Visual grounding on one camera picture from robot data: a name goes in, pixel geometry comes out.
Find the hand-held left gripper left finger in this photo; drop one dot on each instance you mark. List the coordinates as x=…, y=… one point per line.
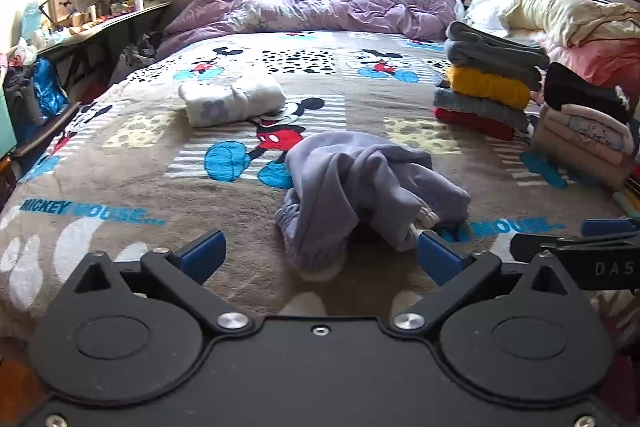
x=202, y=254

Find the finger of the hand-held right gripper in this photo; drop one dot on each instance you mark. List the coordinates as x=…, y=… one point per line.
x=607, y=227
x=530, y=245

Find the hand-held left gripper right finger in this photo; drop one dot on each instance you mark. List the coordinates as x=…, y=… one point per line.
x=440, y=257

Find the lavender fleece pants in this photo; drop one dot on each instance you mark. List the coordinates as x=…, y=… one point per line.
x=350, y=187

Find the stack of beige folded clothes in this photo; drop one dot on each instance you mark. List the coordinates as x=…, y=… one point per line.
x=580, y=142

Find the cartoon mouse printed blanket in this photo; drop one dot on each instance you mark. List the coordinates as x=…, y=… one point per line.
x=150, y=167

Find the red folded garment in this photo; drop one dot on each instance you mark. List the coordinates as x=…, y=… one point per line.
x=472, y=122

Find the black folded garment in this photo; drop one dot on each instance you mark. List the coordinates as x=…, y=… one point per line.
x=582, y=92

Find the light grey folded garment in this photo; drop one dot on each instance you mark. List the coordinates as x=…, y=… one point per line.
x=475, y=104

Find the white folded garment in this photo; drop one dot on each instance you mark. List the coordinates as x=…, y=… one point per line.
x=230, y=99

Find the pink cloth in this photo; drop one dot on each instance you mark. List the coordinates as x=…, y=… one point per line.
x=595, y=57

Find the dark grey folded garment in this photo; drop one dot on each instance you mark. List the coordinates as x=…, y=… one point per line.
x=495, y=52

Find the grey bag under desk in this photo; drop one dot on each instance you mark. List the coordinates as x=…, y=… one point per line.
x=135, y=52

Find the cream crumpled blanket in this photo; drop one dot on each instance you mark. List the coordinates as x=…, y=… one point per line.
x=570, y=14

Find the blue plastic bag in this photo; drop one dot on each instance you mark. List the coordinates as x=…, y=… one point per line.
x=47, y=89

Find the dark cluttered desk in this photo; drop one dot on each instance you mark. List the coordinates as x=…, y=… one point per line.
x=95, y=29

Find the purple crumpled duvet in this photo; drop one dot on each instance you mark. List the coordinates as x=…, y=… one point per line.
x=310, y=9

